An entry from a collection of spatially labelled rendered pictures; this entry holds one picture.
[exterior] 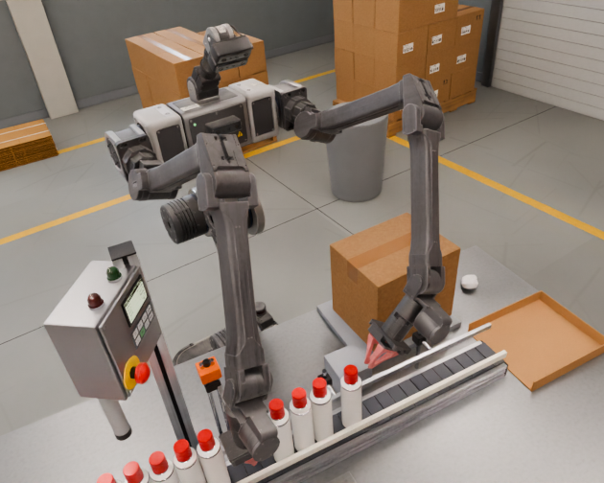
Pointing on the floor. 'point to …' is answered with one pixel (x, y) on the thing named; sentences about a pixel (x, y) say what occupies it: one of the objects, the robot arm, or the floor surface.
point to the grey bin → (358, 160)
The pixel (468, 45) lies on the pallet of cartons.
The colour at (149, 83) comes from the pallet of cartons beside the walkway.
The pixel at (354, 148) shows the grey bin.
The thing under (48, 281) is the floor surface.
